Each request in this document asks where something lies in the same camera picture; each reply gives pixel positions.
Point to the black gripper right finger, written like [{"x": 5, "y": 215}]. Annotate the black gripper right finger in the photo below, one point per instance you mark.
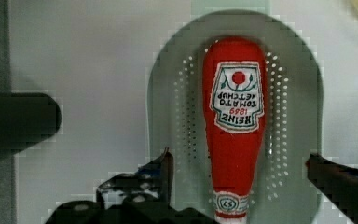
[{"x": 339, "y": 183}]

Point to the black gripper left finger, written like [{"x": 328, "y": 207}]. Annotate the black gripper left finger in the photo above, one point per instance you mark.
[{"x": 151, "y": 182}]

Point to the red plush ketchup bottle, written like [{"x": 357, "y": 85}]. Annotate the red plush ketchup bottle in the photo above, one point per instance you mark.
[{"x": 234, "y": 90}]

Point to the green oval strainer basket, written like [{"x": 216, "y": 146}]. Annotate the green oval strainer basket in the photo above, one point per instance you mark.
[{"x": 281, "y": 192}]

